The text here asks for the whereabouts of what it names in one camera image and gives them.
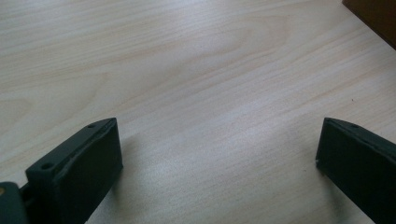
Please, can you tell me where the brown wooden board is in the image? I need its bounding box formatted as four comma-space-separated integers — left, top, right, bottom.
341, 0, 396, 50

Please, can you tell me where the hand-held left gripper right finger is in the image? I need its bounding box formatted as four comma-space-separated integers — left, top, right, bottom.
316, 117, 396, 224

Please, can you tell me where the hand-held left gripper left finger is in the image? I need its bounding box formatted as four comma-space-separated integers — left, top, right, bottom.
20, 117, 124, 224

